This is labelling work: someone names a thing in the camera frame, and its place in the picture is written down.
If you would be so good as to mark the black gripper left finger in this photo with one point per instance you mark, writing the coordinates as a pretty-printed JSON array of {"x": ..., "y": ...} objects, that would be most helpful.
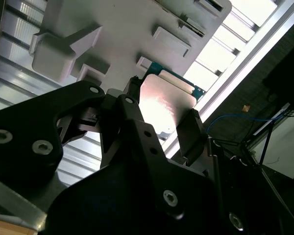
[{"x": 27, "y": 122}]

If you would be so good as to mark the silver CPU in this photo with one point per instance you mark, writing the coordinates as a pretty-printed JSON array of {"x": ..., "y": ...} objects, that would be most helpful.
[{"x": 161, "y": 102}]

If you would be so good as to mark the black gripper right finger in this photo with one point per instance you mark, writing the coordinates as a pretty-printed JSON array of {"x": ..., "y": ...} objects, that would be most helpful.
[{"x": 191, "y": 137}]

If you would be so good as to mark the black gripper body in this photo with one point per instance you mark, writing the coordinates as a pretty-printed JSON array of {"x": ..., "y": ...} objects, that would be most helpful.
[{"x": 127, "y": 203}]

